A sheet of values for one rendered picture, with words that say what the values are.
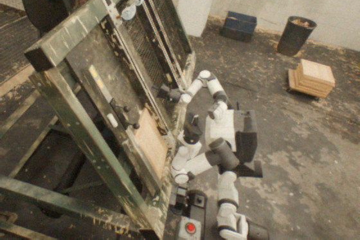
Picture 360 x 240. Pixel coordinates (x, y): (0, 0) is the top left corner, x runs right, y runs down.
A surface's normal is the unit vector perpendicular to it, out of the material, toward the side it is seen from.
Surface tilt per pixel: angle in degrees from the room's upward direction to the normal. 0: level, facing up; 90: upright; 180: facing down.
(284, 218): 0
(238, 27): 90
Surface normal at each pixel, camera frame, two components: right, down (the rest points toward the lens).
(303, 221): 0.12, -0.79
